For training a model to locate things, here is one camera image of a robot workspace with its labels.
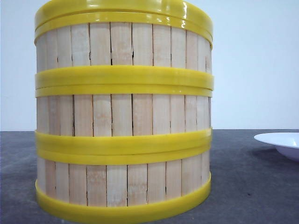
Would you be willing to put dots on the bamboo steamer basket lifted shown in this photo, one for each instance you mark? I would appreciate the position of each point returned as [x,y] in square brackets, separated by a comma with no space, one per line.
[122,125]

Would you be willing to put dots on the bamboo steamer basket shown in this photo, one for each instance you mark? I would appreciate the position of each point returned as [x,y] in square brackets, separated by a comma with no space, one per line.
[123,53]

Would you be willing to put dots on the woven bamboo steamer lid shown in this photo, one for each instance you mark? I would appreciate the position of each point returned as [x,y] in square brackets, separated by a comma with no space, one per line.
[179,9]

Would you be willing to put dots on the bamboo steamer basket base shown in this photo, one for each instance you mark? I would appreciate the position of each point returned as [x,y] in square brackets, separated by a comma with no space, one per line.
[123,194]

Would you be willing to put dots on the white plate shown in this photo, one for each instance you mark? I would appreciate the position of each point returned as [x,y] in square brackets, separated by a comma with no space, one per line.
[286,143]

